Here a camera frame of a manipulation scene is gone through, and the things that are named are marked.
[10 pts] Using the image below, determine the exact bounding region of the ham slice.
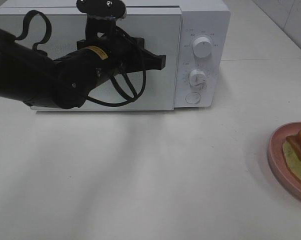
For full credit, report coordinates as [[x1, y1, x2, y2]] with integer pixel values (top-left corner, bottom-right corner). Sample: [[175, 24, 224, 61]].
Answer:
[[286, 135, 301, 161]]

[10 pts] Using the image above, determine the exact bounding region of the white microwave oven body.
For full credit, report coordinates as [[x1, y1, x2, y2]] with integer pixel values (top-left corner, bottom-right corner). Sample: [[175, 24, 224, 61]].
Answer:
[[0, 0, 231, 111]]

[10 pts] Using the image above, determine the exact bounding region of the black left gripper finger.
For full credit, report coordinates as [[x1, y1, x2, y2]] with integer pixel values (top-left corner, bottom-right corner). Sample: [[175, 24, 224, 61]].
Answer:
[[76, 0, 127, 20], [130, 37, 166, 72]]

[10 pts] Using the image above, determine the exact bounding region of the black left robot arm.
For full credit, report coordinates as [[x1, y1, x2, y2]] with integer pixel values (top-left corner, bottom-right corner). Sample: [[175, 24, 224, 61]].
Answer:
[[0, 0, 166, 110]]

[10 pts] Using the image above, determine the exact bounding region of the white timer knob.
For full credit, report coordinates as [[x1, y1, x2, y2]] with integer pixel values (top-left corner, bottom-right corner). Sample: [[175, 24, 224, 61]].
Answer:
[[188, 69, 206, 88]]

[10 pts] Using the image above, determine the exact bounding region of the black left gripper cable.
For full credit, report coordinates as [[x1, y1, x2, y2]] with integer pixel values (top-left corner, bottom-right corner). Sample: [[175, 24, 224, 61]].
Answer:
[[14, 9, 148, 107]]

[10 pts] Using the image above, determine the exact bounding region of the round door release button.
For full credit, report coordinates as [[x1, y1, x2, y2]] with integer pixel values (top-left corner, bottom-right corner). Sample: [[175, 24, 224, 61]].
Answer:
[[185, 92, 201, 104]]

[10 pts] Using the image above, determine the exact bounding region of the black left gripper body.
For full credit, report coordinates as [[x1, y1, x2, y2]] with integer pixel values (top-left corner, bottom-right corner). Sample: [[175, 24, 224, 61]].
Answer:
[[76, 16, 146, 78]]

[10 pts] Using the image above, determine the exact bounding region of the white microwave door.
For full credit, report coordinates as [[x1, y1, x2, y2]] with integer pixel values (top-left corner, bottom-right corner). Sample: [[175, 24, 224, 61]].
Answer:
[[0, 13, 181, 111]]

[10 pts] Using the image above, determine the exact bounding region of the pink round plate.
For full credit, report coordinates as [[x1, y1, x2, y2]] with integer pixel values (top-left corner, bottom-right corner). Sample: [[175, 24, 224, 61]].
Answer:
[[267, 122, 301, 201]]

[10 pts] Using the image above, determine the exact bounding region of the white upper power knob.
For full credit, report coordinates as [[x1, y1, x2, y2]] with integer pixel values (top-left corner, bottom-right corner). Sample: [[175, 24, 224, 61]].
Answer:
[[192, 36, 213, 58]]

